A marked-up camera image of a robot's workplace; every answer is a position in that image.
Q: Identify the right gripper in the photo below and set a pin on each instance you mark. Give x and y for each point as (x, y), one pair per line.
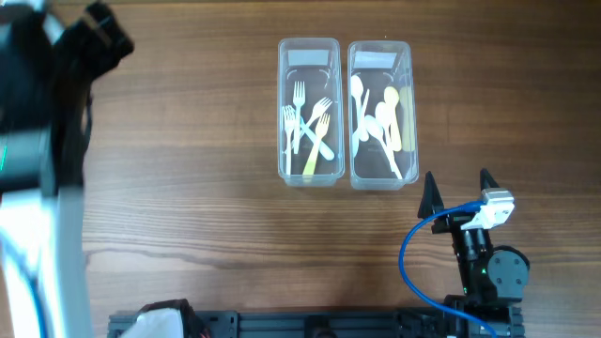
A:
(431, 199)

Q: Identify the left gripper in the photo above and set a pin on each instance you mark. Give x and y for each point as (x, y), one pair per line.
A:
(83, 38)

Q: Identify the white spoon container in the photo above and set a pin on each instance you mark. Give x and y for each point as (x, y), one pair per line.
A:
(376, 130)

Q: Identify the yellow plastic spoon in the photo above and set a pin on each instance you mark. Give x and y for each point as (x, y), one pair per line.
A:
(391, 98)

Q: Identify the light blue plastic fork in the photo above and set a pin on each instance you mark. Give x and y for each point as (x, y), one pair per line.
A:
(324, 150)

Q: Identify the light blue plastic spoon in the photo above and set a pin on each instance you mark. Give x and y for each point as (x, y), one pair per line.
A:
(361, 98)

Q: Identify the yellow plastic fork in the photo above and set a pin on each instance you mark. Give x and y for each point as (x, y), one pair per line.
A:
(321, 130)

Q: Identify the white plastic fork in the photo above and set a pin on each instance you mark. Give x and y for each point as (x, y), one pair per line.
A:
(298, 101)
(319, 109)
(288, 113)

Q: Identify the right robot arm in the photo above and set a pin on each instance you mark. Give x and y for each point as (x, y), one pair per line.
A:
(493, 277)

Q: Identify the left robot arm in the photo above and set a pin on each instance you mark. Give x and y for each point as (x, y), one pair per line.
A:
(43, 261)

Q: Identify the right clear plastic container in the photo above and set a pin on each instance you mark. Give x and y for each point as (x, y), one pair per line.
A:
(382, 63)

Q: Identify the clear plastic container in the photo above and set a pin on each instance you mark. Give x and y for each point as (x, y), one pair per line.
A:
(316, 61)
(382, 63)

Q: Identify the left clear plastic container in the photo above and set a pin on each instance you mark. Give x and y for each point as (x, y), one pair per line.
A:
(316, 61)

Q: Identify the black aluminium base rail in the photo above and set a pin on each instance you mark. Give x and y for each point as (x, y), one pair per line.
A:
(408, 322)

